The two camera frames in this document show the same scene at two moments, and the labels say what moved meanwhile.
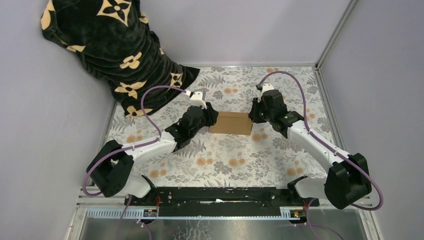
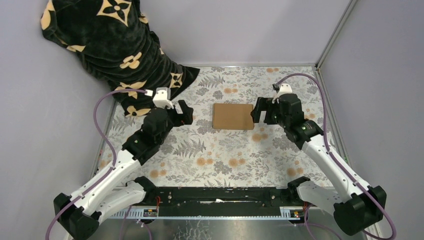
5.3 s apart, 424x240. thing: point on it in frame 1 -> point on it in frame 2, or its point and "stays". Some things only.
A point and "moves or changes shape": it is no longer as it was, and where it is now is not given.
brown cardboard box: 232,123 moves or changes shape
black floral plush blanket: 111,38 stays
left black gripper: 211,115 -> 186,118
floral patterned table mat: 223,160 stays
